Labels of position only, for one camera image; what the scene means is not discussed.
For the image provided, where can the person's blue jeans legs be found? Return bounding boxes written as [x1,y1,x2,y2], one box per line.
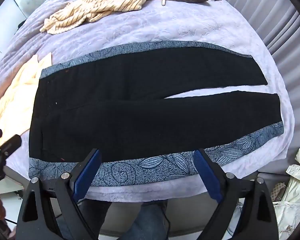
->
[59,199,169,240]

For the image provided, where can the cream striped garment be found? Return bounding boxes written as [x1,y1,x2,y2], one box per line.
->
[39,0,163,35]

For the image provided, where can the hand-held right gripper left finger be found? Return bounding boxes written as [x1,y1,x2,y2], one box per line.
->
[16,149,102,240]

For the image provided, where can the lavender blanket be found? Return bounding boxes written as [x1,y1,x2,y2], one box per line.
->
[0,0,294,205]

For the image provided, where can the checkered brown bag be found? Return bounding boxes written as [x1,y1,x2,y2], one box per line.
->
[271,181,289,203]

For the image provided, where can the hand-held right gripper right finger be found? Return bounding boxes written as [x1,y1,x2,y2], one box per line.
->
[192,148,282,240]

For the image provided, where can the plain cream garment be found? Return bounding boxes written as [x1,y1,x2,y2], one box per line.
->
[0,52,52,140]

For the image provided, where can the black pants with floral trim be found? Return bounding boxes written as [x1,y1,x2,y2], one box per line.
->
[28,40,284,187]

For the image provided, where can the grey pleated curtain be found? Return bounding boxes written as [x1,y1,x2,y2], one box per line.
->
[220,0,300,155]

